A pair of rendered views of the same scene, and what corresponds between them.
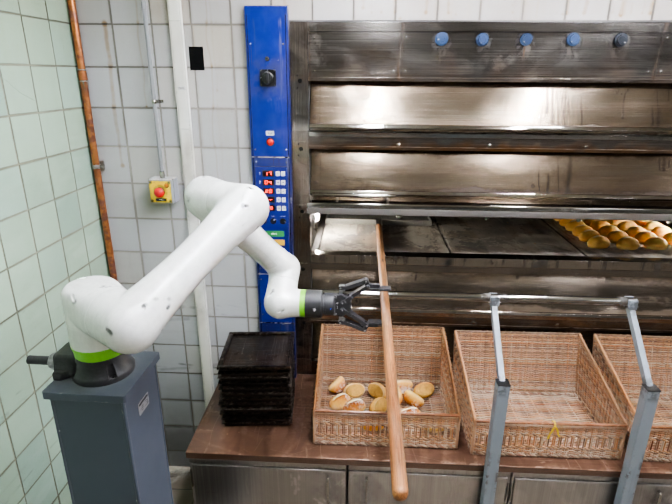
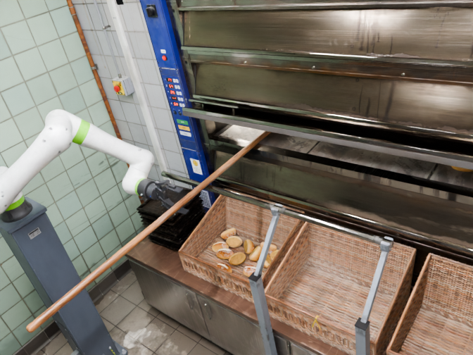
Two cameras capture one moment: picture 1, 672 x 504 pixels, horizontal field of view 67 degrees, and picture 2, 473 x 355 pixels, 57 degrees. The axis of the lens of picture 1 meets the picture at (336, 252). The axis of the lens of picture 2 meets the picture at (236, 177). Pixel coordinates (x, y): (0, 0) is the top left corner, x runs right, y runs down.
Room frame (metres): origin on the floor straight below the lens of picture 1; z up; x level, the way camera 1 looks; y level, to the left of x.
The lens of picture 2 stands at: (0.46, -1.43, 2.30)
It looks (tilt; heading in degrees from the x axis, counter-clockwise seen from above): 32 degrees down; 41
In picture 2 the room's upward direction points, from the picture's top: 12 degrees counter-clockwise
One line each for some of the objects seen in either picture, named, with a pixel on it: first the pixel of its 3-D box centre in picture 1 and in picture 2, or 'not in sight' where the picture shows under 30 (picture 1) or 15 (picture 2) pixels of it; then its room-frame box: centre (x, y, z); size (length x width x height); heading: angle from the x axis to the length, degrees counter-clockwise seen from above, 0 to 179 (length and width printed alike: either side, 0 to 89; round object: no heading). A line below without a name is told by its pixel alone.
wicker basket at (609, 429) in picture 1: (529, 388); (338, 282); (1.76, -0.79, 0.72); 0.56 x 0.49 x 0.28; 88
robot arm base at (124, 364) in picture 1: (81, 359); (9, 205); (1.12, 0.64, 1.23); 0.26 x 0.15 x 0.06; 86
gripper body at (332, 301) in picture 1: (337, 304); (158, 192); (1.52, -0.01, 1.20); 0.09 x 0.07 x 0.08; 87
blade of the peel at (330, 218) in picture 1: (377, 213); not in sight; (2.70, -0.23, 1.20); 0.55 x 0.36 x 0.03; 87
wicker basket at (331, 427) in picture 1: (383, 380); (241, 241); (1.81, -0.20, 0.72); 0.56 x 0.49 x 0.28; 87
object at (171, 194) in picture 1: (163, 189); (122, 85); (2.06, 0.71, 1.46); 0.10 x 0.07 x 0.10; 87
